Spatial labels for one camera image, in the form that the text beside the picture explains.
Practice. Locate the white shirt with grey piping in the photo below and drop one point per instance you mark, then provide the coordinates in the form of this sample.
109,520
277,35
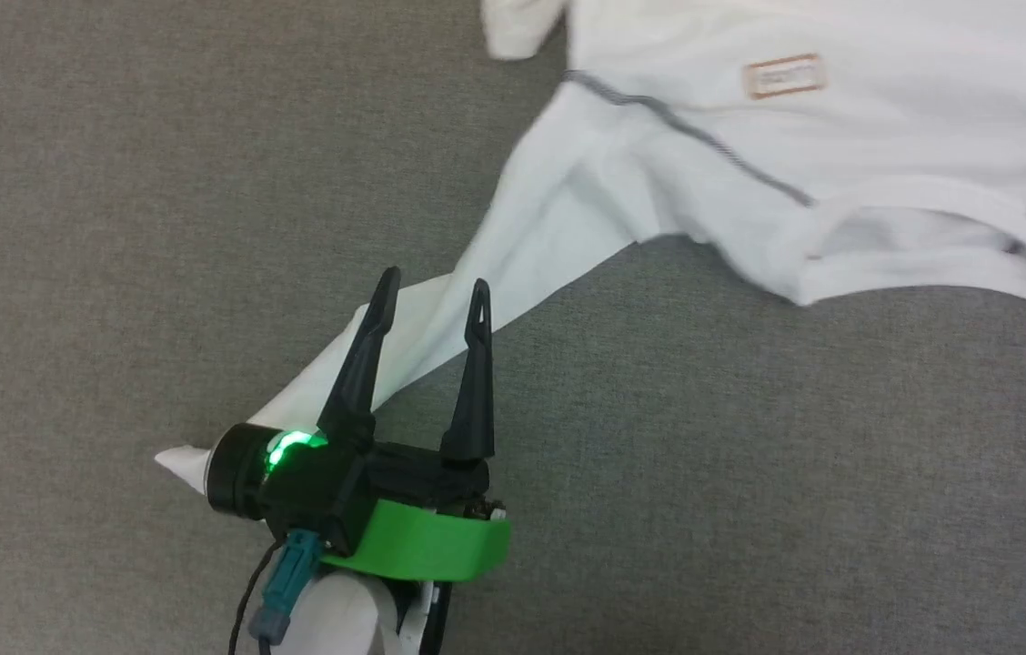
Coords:
749,164

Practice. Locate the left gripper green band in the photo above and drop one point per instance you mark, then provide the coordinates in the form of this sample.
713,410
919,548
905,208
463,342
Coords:
422,541

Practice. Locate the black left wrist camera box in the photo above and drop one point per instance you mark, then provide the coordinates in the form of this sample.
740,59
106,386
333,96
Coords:
322,500

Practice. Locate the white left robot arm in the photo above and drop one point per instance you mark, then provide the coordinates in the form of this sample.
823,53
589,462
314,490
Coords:
340,619

